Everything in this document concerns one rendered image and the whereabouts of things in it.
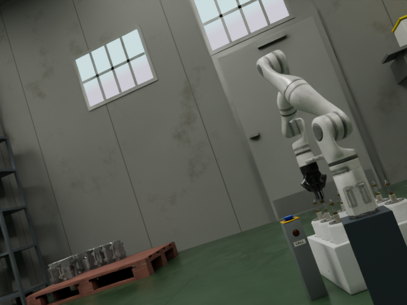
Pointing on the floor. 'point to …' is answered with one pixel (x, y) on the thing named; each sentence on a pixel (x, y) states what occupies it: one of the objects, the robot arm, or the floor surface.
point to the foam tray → (341, 262)
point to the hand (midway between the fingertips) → (319, 195)
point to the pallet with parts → (100, 271)
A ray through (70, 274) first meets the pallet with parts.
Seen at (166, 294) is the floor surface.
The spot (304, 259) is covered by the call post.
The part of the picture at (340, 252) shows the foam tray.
